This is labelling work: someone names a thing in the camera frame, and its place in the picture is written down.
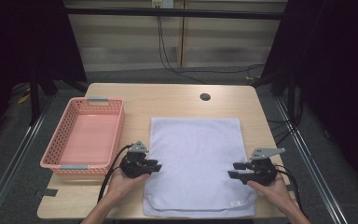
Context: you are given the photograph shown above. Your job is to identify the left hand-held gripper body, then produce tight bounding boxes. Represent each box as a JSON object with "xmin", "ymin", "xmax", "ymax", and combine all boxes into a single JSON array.
[{"xmin": 118, "ymin": 140, "xmax": 152, "ymax": 179}]

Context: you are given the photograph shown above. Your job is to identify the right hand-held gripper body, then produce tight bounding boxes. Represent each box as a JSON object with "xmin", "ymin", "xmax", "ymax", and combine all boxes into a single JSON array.
[{"xmin": 244, "ymin": 147, "xmax": 286, "ymax": 187}]

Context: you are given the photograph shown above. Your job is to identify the white towel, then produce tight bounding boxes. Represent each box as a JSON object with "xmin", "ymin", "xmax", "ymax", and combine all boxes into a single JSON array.
[{"xmin": 142, "ymin": 117, "xmax": 258, "ymax": 218}]

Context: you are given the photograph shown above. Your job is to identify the pink plastic basket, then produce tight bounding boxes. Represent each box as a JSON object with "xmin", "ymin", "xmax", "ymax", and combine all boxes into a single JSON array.
[{"xmin": 39, "ymin": 96, "xmax": 126, "ymax": 175}]

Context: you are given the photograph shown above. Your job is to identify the person's right hand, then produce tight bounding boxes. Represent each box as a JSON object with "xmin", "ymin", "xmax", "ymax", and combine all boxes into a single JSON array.
[{"xmin": 246, "ymin": 174, "xmax": 289, "ymax": 209}]

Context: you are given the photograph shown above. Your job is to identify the person's left hand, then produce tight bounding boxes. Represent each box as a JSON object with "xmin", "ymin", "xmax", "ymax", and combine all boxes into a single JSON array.
[{"xmin": 106, "ymin": 169, "xmax": 152, "ymax": 203}]

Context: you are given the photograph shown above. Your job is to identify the black tape strip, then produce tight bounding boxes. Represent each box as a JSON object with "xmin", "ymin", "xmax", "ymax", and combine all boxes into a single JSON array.
[{"xmin": 41, "ymin": 188, "xmax": 59, "ymax": 198}]

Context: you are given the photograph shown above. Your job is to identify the black stand leg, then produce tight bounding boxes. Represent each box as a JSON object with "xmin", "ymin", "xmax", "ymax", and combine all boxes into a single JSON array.
[{"xmin": 29, "ymin": 73, "xmax": 42, "ymax": 126}]

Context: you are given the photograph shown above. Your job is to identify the yellow floor object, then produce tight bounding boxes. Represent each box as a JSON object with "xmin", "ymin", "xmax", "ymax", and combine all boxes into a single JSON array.
[{"xmin": 17, "ymin": 92, "xmax": 32, "ymax": 105}]

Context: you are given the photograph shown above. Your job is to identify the black curtain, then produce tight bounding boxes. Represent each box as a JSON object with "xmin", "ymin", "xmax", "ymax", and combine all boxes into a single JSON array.
[
  {"xmin": 251, "ymin": 0, "xmax": 358, "ymax": 190},
  {"xmin": 0, "ymin": 0, "xmax": 89, "ymax": 153}
]

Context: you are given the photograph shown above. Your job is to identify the black horizontal bar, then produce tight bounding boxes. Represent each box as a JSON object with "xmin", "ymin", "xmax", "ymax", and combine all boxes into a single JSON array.
[{"xmin": 62, "ymin": 7, "xmax": 289, "ymax": 21}]

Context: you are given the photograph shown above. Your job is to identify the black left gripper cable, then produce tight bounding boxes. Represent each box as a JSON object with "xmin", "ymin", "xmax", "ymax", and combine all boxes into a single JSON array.
[{"xmin": 96, "ymin": 144, "xmax": 135, "ymax": 203}]

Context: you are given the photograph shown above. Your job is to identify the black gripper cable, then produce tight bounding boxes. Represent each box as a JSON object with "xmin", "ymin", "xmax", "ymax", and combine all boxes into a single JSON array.
[
  {"xmin": 272, "ymin": 163, "xmax": 308, "ymax": 217},
  {"xmin": 96, "ymin": 144, "xmax": 135, "ymax": 203}
]

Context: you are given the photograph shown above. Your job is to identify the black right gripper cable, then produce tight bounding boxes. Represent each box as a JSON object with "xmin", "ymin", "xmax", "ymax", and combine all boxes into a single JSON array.
[{"xmin": 272, "ymin": 163, "xmax": 308, "ymax": 217}]

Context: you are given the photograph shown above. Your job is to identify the black cable bundle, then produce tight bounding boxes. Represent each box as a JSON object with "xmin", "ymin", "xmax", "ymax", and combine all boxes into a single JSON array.
[{"xmin": 266, "ymin": 87, "xmax": 305, "ymax": 147}]

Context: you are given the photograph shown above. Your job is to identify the metal floor rail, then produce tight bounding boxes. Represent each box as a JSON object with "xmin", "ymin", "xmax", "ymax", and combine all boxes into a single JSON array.
[
  {"xmin": 0, "ymin": 101, "xmax": 55, "ymax": 224},
  {"xmin": 274, "ymin": 96, "xmax": 350, "ymax": 224}
]

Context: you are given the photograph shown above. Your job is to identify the black floor cable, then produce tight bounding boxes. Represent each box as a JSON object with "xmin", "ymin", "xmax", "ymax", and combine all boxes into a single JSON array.
[{"xmin": 174, "ymin": 63, "xmax": 267, "ymax": 76}]

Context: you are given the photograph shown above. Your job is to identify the black hanging wall cable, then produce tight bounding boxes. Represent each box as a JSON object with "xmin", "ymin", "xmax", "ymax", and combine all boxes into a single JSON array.
[{"xmin": 156, "ymin": 15, "xmax": 207, "ymax": 85}]

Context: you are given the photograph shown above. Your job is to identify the white wall socket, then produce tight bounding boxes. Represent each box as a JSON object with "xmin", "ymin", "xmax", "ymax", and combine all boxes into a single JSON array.
[{"xmin": 150, "ymin": 0, "xmax": 175, "ymax": 9}]

